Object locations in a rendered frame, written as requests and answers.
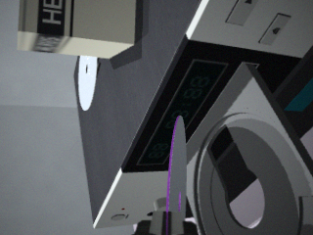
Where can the silver cd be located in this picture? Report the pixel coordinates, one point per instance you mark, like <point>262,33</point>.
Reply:
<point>87,81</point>

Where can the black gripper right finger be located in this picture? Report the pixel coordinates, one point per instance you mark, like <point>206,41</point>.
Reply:
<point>175,225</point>

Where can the cream rectangular box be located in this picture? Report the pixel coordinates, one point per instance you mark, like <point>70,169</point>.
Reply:
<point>91,28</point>

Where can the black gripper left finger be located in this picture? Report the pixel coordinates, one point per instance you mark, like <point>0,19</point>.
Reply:
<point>158,225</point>

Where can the purple cd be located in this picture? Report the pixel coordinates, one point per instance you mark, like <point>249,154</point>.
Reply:
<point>177,172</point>

